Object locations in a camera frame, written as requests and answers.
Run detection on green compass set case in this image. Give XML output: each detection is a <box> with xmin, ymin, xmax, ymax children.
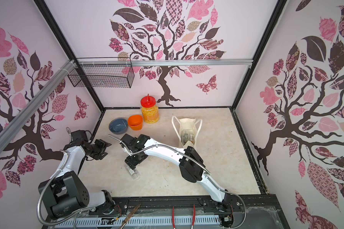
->
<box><xmin>181</xmin><ymin>130</ymin><xmax>195</xmax><ymax>145</ymax></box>

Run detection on cream canvas tote bag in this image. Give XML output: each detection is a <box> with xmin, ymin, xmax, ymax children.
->
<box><xmin>171</xmin><ymin>116</ymin><xmax>203</xmax><ymax>149</ymax></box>

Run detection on orange plastic bowl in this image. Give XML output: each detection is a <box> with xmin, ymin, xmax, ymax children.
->
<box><xmin>128</xmin><ymin>115</ymin><xmax>143</xmax><ymax>131</ymax></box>

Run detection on blue grey bowl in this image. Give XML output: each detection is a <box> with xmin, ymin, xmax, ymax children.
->
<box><xmin>109</xmin><ymin>118</ymin><xmax>129</xmax><ymax>135</ymax></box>

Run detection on red lid yellow candy jar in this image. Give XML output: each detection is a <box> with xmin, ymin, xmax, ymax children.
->
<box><xmin>140</xmin><ymin>94</ymin><xmax>160</xmax><ymax>124</ymax></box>

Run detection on brown flat stick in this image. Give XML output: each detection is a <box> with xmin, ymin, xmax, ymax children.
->
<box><xmin>119</xmin><ymin>203</ymin><xmax>142</xmax><ymax>229</ymax></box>

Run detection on white slotted cable duct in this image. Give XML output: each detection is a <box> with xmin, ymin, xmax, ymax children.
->
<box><xmin>54</xmin><ymin>215</ymin><xmax>220</xmax><ymax>229</ymax></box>

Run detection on black wire basket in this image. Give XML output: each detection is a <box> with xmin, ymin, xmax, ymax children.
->
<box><xmin>67</xmin><ymin>57</ymin><xmax>135</xmax><ymax>88</ymax></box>

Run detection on aluminium rail back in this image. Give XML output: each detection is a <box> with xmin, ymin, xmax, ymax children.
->
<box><xmin>78</xmin><ymin>59</ymin><xmax>253</xmax><ymax>67</ymax></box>

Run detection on aluminium rail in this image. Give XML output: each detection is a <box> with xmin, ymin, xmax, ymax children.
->
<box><xmin>78</xmin><ymin>59</ymin><xmax>253</xmax><ymax>67</ymax></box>
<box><xmin>0</xmin><ymin>60</ymin><xmax>76</xmax><ymax>154</ymax></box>

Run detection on aluminium rail left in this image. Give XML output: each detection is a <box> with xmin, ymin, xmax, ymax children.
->
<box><xmin>0</xmin><ymin>60</ymin><xmax>76</xmax><ymax>154</ymax></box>

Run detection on black left corner post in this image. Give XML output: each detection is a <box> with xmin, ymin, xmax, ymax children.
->
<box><xmin>34</xmin><ymin>0</ymin><xmax>105</xmax><ymax>113</ymax></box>

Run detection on black corner frame post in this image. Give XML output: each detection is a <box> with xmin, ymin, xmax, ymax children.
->
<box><xmin>231</xmin><ymin>0</ymin><xmax>287</xmax><ymax>110</ymax></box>

